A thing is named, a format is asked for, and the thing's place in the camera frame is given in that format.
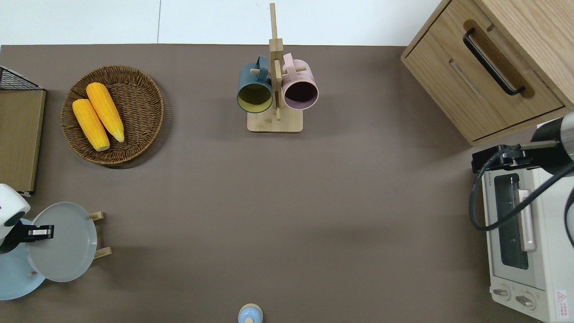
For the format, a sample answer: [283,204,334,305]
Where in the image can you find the pink mug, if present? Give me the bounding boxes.
[281,52,320,111]

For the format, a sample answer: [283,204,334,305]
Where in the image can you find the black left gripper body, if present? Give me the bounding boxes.
[0,222,30,255]

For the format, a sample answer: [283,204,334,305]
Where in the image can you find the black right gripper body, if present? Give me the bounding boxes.
[471,144,541,174]

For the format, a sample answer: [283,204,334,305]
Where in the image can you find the wooden drawer cabinet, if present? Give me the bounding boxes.
[400,0,574,147]

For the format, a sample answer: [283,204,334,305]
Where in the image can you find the short yellow corn cob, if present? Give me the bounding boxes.
[72,98,111,152]

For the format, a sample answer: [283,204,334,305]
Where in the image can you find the brown wicker basket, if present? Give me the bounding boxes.
[61,65,165,166]

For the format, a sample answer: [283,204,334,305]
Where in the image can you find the cream toaster oven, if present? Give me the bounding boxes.
[481,119,574,323]

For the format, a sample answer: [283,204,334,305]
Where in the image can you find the long yellow corn cob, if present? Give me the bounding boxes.
[85,82,126,144]

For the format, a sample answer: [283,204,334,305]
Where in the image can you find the black wire mesh panel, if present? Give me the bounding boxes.
[0,66,43,91]

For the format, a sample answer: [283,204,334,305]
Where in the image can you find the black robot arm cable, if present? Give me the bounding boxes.
[468,145,574,249]

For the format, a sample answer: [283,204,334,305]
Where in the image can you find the black cabinet drawer handle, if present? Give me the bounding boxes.
[462,28,526,96]

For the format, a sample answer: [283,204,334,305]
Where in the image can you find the bamboo mug tree stand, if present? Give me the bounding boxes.
[247,2,308,133]

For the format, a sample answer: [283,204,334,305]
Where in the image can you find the gray round plate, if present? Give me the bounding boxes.
[26,201,98,284]

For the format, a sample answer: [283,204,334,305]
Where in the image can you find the dark teal mug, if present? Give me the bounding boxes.
[236,55,274,114]

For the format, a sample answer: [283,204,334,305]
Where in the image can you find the brown table mat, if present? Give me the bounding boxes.
[0,44,574,323]

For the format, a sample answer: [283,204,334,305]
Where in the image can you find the cream oven door handle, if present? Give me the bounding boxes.
[517,189,537,252]

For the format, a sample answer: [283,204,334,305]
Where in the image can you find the light blue round plate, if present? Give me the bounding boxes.
[0,218,47,301]

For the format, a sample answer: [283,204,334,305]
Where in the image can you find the low bamboo plate rack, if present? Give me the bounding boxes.
[28,211,113,277]

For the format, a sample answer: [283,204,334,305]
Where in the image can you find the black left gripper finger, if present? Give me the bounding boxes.
[27,225,55,241]

